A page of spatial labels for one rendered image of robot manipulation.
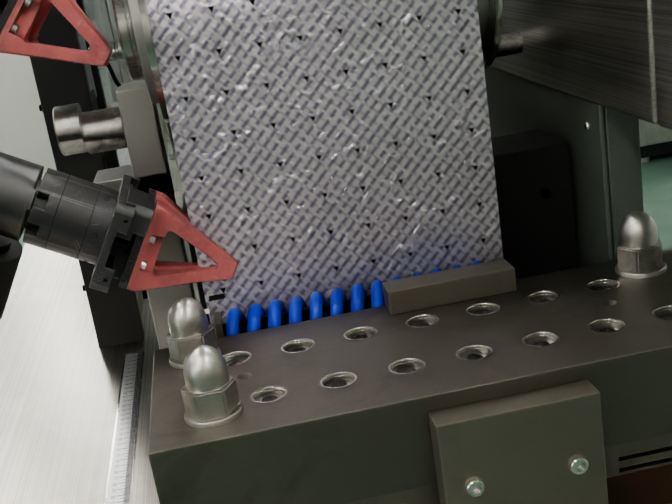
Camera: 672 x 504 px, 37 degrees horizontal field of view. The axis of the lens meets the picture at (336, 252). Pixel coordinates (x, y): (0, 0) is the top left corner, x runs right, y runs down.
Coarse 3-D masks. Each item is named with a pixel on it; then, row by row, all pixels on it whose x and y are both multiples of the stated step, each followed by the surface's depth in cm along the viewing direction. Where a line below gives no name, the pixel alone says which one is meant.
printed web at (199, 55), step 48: (192, 0) 70; (240, 0) 70; (288, 0) 71; (336, 0) 71; (384, 0) 72; (432, 0) 72; (192, 48) 71; (240, 48) 71; (288, 48) 72; (336, 48) 72; (384, 48) 73; (432, 48) 73; (480, 48) 74; (192, 96) 72
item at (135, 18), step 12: (132, 0) 70; (480, 0) 74; (132, 12) 70; (480, 12) 74; (132, 24) 70; (480, 24) 75; (144, 48) 71; (144, 60) 71; (144, 72) 72; (156, 96) 74
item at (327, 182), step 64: (448, 64) 74; (192, 128) 72; (256, 128) 73; (320, 128) 74; (384, 128) 74; (448, 128) 75; (192, 192) 73; (256, 192) 74; (320, 192) 75; (384, 192) 76; (448, 192) 76; (256, 256) 76; (320, 256) 76; (384, 256) 77; (448, 256) 78
